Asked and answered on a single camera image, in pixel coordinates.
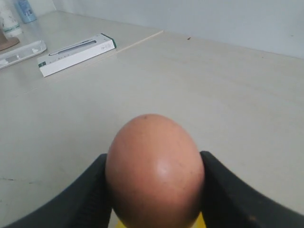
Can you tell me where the white green pen box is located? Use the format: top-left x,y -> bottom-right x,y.
38,33 -> 117,77

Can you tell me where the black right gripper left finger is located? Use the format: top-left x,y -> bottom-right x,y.
8,154 -> 112,228

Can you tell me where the blue bottle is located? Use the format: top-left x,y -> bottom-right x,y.
14,0 -> 37,24

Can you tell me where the brown round base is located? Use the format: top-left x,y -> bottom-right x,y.
0,30 -> 19,51

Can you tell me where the white bottle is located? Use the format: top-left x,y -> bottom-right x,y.
0,0 -> 23,38

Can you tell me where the yellow plastic egg tray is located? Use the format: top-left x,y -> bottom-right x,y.
115,213 -> 207,228

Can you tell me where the clear plastic package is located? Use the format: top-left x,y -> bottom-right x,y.
0,40 -> 47,69

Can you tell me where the brown egg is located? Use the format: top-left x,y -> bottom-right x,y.
105,114 -> 205,228

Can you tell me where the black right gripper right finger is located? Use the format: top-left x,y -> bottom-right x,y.
200,151 -> 304,228

